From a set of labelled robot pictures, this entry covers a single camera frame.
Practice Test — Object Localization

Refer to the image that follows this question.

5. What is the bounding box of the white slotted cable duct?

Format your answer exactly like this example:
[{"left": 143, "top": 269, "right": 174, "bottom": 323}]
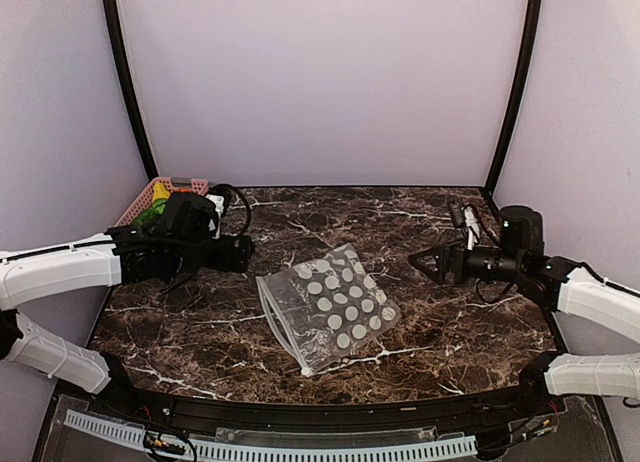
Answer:
[{"left": 63, "top": 409, "right": 478, "bottom": 462}]

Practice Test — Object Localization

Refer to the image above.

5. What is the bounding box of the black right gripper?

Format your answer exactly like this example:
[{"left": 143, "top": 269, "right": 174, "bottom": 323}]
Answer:
[{"left": 410, "top": 236, "right": 525, "bottom": 285}]

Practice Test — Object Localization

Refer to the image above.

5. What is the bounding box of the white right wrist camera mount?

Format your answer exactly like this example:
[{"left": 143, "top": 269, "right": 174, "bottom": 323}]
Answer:
[{"left": 462, "top": 205, "right": 482, "bottom": 250}]

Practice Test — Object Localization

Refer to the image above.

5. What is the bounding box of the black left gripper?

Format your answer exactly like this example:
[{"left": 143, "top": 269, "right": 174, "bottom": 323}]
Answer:
[{"left": 168, "top": 233, "right": 255, "bottom": 276}]

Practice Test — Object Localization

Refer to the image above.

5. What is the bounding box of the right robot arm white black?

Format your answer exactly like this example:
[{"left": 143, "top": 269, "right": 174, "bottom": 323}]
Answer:
[{"left": 408, "top": 199, "right": 639, "bottom": 416}]

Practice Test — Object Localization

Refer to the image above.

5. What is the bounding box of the black frame post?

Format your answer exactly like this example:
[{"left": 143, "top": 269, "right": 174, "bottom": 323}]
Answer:
[
  {"left": 102, "top": 0, "right": 159, "bottom": 181},
  {"left": 483, "top": 0, "right": 542, "bottom": 198}
]

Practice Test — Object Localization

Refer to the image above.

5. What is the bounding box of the right black frame post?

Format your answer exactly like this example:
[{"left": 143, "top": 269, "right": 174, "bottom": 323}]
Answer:
[{"left": 483, "top": 0, "right": 542, "bottom": 198}]

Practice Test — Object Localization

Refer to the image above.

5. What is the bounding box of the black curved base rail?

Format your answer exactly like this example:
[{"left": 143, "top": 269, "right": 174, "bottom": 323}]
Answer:
[{"left": 85, "top": 363, "right": 602, "bottom": 434}]

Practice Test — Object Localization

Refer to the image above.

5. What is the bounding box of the pink perforated plastic basket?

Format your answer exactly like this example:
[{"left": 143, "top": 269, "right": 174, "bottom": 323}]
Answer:
[{"left": 114, "top": 177, "right": 209, "bottom": 227}]

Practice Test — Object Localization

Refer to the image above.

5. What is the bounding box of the left black frame post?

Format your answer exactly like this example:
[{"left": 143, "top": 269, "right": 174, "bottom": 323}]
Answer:
[{"left": 102, "top": 0, "right": 159, "bottom": 181}]

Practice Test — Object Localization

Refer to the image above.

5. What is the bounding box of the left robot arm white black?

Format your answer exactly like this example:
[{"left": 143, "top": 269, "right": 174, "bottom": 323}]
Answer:
[{"left": 1, "top": 187, "right": 255, "bottom": 418}]

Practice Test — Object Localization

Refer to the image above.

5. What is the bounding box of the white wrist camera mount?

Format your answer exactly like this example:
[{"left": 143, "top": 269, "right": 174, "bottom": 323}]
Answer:
[
  {"left": 205, "top": 194, "right": 226, "bottom": 239},
  {"left": 462, "top": 205, "right": 482, "bottom": 250}
]

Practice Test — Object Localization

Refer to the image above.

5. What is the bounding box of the clear polka dot zip bag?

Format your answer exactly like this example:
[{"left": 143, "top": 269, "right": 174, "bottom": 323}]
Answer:
[{"left": 255, "top": 244, "right": 401, "bottom": 377}]

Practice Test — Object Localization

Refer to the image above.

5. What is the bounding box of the yellow fake lemon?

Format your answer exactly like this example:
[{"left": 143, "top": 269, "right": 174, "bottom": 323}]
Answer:
[{"left": 152, "top": 182, "right": 171, "bottom": 204}]

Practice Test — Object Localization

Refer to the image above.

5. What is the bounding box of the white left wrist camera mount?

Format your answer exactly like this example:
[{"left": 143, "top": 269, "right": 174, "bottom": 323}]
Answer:
[{"left": 205, "top": 194, "right": 226, "bottom": 239}]

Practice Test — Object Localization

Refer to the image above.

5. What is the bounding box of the green fake vegetable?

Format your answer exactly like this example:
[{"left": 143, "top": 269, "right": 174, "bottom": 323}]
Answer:
[{"left": 132, "top": 199, "right": 168, "bottom": 228}]

